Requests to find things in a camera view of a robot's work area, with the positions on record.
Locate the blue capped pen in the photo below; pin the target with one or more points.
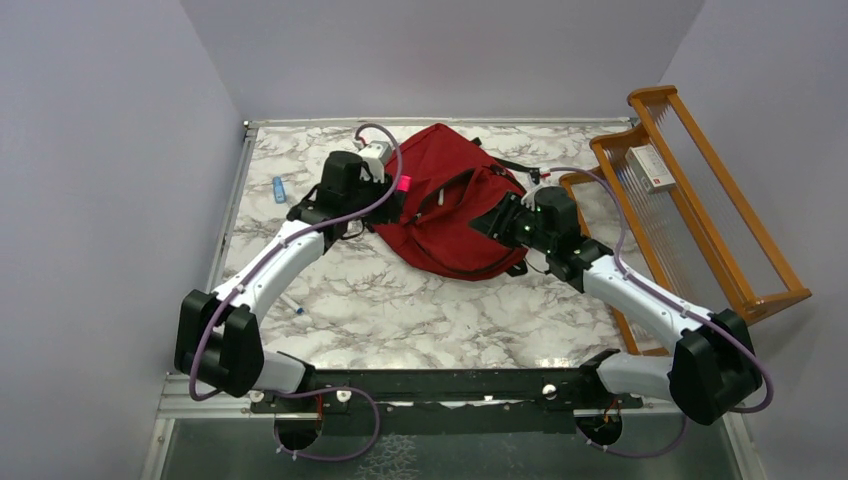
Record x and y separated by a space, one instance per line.
296 307

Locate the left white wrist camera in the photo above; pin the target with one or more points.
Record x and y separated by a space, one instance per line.
375 155

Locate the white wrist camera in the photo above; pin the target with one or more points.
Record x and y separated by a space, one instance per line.
528 199
375 155

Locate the orange wooden rack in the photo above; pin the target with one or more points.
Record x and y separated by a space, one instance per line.
702 239

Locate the red backpack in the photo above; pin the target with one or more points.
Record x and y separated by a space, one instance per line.
438 239

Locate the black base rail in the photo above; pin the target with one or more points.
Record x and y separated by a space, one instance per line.
305 402

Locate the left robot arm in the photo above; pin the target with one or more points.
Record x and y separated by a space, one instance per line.
218 340

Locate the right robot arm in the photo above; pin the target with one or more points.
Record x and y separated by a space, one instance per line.
711 367

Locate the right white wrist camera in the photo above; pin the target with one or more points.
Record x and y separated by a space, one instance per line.
528 199

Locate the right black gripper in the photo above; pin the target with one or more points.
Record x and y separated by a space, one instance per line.
496 222

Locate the light blue highlighter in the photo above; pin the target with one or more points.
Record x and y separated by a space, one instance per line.
279 193

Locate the pink black highlighter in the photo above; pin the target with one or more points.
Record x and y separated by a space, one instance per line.
403 186

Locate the white red small box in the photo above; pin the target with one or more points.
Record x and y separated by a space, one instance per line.
649 168

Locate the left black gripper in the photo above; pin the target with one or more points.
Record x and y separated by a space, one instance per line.
388 211

